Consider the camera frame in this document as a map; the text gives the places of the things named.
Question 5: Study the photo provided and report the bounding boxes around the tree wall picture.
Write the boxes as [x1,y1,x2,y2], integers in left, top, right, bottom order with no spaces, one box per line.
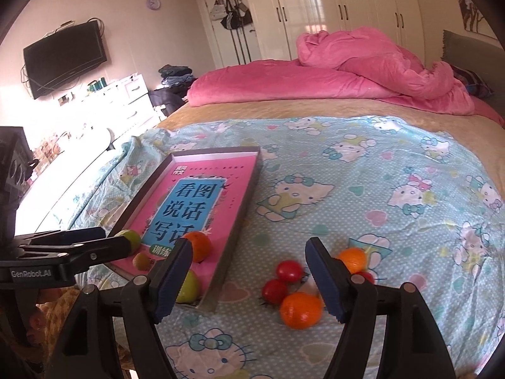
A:
[458,0,497,39]

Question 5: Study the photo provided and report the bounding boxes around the green apple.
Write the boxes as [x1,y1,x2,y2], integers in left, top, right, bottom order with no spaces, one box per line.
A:
[116,229,142,255]
[175,269,200,304]

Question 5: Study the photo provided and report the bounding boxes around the dark patterned pillow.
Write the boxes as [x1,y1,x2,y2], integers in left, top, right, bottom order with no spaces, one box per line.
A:
[451,65,494,99]

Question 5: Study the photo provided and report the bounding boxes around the red cherry tomato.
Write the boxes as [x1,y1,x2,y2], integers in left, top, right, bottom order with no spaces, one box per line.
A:
[355,271,376,284]
[276,260,305,283]
[261,279,288,305]

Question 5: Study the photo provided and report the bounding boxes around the hanging bags on door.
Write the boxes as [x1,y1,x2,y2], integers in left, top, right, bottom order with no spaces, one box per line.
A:
[209,0,253,31]

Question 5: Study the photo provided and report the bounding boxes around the pile of dark clothes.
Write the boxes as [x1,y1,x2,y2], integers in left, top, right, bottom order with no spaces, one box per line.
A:
[148,64,197,117]

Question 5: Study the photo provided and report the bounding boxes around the pink fluffy duvet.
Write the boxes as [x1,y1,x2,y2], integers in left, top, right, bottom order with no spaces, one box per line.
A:
[187,27,504,125]

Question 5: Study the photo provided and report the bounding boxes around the pink book box tray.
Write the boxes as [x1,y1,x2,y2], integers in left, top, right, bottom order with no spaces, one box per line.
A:
[110,146,262,312]

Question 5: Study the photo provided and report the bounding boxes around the white drawer cabinet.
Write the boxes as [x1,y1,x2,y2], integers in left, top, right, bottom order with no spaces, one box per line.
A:
[61,73,164,142]

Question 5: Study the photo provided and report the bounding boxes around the small brown-green kiwi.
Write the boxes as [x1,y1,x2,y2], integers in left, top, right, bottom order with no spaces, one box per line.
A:
[132,252,152,271]

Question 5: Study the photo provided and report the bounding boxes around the white wardrobe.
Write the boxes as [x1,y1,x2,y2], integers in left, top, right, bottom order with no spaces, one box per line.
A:
[197,0,425,68]

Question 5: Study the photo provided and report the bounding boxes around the grey headboard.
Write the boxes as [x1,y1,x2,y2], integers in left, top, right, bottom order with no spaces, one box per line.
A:
[442,30,504,118]

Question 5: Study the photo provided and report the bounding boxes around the orange tangerine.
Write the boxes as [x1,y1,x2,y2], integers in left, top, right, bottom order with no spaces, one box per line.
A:
[336,247,367,274]
[183,231,213,263]
[279,292,324,330]

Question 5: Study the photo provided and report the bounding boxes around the hello kitty blue bedsheet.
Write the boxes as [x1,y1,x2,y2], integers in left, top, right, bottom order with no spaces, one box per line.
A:
[70,117,504,378]

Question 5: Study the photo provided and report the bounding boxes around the beige bed mattress cover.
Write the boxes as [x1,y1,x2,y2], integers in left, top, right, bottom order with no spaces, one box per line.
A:
[159,99,505,194]

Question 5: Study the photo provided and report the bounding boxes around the black wall television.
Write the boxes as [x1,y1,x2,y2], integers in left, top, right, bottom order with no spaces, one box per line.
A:
[23,19,107,99]

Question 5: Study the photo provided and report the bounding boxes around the purple wall clock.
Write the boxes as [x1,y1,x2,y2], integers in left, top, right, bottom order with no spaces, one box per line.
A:
[146,0,161,10]

